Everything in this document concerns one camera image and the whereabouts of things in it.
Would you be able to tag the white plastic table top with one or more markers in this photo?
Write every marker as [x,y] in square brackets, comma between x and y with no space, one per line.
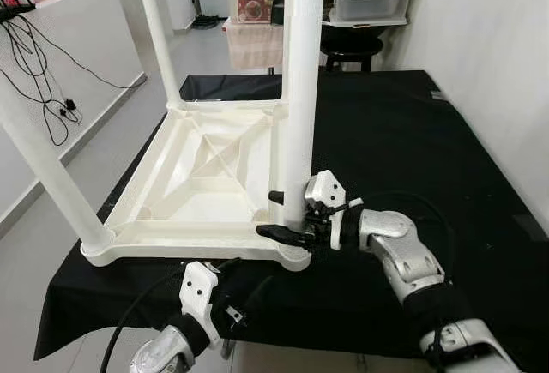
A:
[197,184]

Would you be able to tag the clear plastic container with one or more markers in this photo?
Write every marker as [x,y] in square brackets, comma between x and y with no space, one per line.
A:
[373,0]

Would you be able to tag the black bag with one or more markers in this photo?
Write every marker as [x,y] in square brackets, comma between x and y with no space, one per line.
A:
[279,4]

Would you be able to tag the red food poster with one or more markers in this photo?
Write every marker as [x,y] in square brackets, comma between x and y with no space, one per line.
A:
[256,0]

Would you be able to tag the black router box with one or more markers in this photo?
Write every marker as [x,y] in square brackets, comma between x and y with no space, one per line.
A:
[13,11]

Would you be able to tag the small grey tape patch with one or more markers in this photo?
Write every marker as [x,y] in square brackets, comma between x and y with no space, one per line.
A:
[524,223]
[439,95]

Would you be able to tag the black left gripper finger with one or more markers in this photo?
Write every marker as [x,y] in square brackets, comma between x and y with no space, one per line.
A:
[232,265]

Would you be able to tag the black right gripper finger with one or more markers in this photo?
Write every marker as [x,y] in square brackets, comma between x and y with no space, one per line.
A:
[276,196]
[281,234]

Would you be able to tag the small black floor object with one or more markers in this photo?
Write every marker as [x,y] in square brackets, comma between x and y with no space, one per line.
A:
[206,21]

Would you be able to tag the black stool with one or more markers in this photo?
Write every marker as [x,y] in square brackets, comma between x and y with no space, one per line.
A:
[352,51]

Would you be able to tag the black tablecloth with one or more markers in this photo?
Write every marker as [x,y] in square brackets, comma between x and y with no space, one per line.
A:
[412,159]

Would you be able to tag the small black power adapter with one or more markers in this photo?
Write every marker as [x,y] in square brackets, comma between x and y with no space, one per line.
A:
[70,105]

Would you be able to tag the thin metal table leg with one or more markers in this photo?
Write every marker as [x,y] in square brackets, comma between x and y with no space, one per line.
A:
[227,349]

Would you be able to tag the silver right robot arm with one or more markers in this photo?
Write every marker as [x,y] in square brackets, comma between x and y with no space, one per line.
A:
[403,253]

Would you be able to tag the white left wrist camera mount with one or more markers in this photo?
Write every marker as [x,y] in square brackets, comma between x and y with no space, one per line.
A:
[197,291]

